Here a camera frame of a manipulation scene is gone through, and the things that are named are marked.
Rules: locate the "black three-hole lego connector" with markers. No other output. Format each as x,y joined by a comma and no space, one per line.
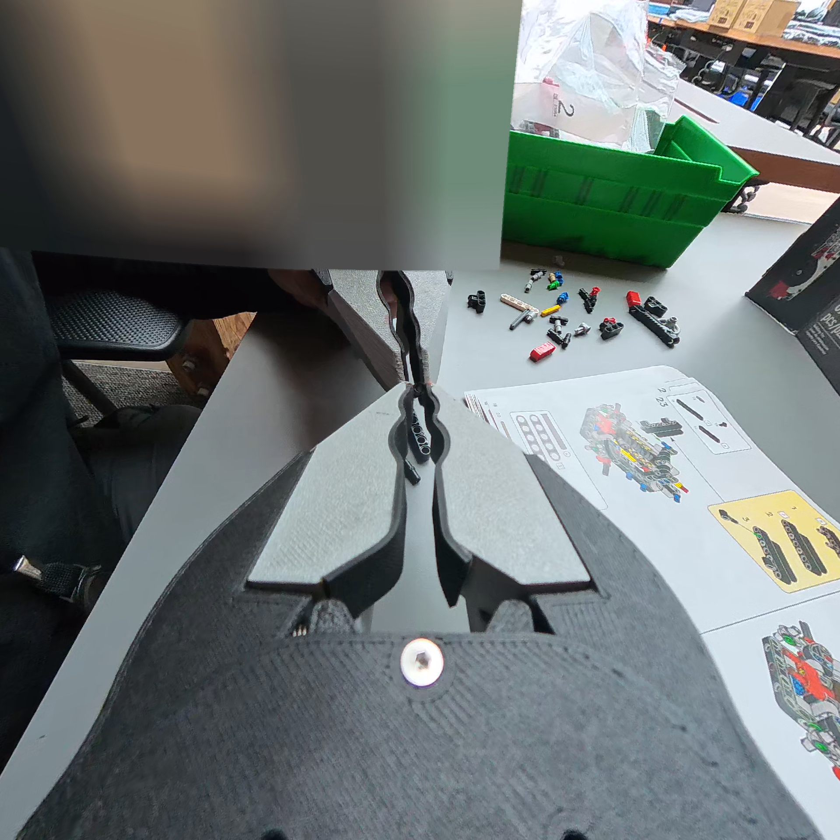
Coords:
477,300

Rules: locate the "black lego set box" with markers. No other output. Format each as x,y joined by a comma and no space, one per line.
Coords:
807,289

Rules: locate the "black office chair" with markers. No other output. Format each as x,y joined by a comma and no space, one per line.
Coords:
118,325

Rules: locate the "grey background table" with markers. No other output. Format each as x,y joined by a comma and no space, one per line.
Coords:
754,131

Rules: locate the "cardboard box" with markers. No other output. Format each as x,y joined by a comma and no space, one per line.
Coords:
725,12
768,13

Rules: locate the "clear plastic bags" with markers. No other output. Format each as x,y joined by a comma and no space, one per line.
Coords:
590,65

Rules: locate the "scatter of small lego pieces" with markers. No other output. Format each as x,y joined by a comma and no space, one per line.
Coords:
646,318

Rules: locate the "lego instruction booklet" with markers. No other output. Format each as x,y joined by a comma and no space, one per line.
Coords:
663,512

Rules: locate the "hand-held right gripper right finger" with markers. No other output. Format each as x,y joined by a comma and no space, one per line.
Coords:
512,518

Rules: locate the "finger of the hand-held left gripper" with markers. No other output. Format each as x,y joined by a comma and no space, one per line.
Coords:
436,308
364,308

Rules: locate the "grey lego axle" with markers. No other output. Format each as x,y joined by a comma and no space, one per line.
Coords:
523,319

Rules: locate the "black lego pin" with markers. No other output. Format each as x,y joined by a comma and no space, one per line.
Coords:
412,471

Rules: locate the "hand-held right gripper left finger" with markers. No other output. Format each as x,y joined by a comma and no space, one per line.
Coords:
341,512

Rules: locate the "black lego beam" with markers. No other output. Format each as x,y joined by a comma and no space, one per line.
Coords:
420,434

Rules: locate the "red lego beam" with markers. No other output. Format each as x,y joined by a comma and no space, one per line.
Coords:
542,352

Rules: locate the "wooden background desk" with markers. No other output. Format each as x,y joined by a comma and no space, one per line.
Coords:
754,40

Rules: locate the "green plastic bin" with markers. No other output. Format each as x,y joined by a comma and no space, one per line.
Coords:
590,203

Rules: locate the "person's dark clothed legs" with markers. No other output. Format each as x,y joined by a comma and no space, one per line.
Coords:
46,459

